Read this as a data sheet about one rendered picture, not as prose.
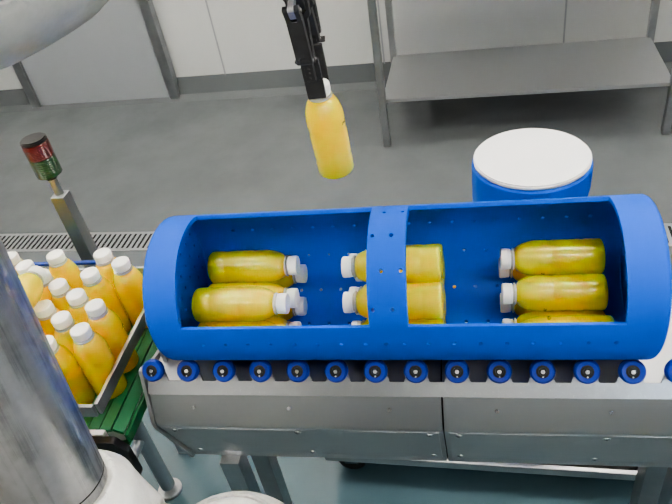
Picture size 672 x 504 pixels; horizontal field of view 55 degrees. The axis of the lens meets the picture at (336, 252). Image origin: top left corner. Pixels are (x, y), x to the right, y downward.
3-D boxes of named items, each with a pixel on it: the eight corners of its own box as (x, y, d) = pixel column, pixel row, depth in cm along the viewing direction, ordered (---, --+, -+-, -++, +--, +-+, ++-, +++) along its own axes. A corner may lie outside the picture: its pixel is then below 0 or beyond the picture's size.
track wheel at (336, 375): (346, 359, 121) (348, 357, 123) (323, 359, 122) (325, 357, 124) (347, 383, 121) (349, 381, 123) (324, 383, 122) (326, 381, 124)
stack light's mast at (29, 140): (65, 200, 161) (37, 144, 151) (42, 201, 162) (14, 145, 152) (76, 186, 166) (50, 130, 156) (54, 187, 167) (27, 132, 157)
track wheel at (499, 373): (512, 359, 115) (511, 357, 117) (486, 359, 116) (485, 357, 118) (512, 384, 116) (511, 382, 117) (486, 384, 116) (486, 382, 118)
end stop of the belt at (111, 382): (103, 413, 125) (97, 404, 123) (99, 413, 125) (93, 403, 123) (170, 276, 155) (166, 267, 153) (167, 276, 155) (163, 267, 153)
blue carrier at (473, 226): (653, 394, 111) (686, 273, 92) (175, 390, 127) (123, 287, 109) (619, 278, 132) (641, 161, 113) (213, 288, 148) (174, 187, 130)
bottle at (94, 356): (125, 371, 139) (97, 318, 129) (130, 393, 134) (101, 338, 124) (94, 384, 138) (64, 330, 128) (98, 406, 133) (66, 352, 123)
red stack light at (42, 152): (46, 162, 154) (39, 147, 152) (22, 163, 155) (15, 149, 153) (59, 148, 159) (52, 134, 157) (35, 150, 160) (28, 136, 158)
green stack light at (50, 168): (55, 179, 157) (46, 162, 154) (32, 181, 159) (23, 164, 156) (67, 166, 162) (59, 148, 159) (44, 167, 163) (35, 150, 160)
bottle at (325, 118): (314, 179, 118) (294, 102, 107) (325, 157, 122) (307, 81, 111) (348, 182, 116) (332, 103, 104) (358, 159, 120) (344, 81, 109)
